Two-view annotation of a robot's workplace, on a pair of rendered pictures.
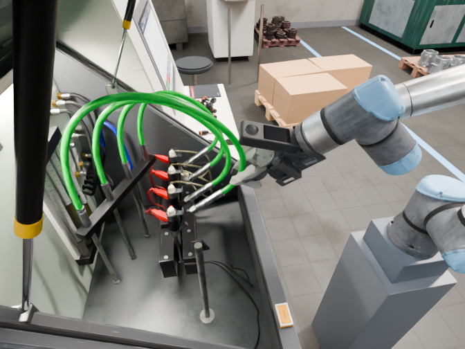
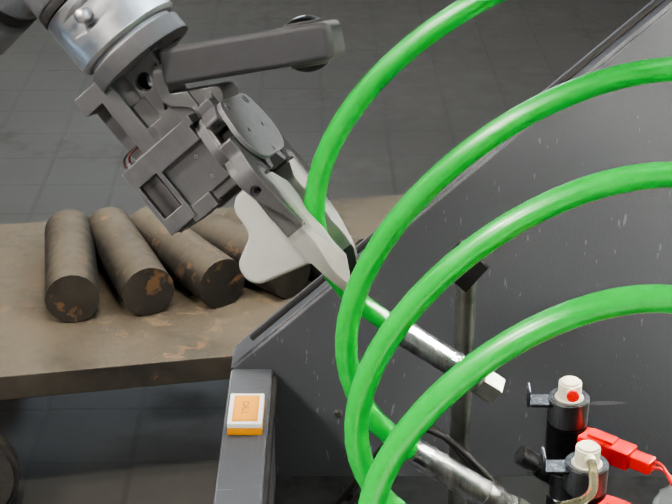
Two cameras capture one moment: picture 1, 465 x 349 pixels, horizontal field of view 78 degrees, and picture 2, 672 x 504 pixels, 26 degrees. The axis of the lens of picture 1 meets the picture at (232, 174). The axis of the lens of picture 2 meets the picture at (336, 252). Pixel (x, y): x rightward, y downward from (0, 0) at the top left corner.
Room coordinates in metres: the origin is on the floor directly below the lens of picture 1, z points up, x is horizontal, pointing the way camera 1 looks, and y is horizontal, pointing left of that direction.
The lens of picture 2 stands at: (1.35, 0.12, 1.64)
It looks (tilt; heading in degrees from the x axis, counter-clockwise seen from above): 26 degrees down; 189
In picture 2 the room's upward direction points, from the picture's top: straight up
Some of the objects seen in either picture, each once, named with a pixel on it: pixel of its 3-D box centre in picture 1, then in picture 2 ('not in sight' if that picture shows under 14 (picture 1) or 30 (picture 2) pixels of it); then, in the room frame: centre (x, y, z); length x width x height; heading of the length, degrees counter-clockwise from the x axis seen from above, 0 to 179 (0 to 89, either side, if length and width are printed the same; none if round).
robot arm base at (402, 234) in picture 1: (418, 226); not in sight; (0.56, -0.57, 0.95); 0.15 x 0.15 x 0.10
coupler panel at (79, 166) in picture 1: (71, 135); not in sight; (0.67, 0.45, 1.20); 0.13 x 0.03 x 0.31; 9
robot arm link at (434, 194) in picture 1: (438, 202); not in sight; (0.55, -0.57, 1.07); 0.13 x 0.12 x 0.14; 178
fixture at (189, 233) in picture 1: (180, 227); not in sight; (0.59, 0.17, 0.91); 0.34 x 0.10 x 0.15; 9
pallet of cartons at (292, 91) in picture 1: (321, 92); not in sight; (3.05, -1.00, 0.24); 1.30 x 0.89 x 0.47; 104
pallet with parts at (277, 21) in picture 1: (275, 28); not in sight; (5.95, -0.82, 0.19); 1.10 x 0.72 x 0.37; 10
